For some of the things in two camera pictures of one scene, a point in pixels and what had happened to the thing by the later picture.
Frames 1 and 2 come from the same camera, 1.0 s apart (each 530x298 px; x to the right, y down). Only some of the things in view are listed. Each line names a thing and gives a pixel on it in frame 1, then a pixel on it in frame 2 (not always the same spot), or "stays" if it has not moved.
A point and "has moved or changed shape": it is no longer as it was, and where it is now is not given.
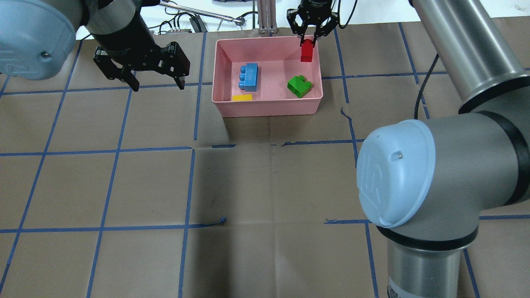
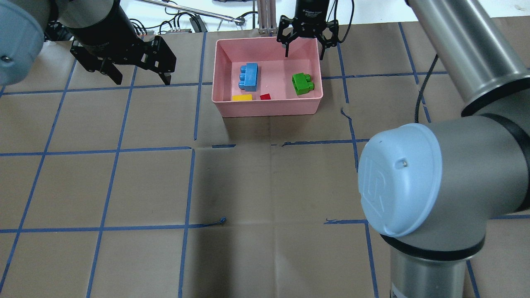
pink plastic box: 261,76 stays
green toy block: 297,85 has moved or changed shape
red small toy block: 306,51 to 266,96
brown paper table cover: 106,192 stays
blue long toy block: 248,77 stays
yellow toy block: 241,97 stays
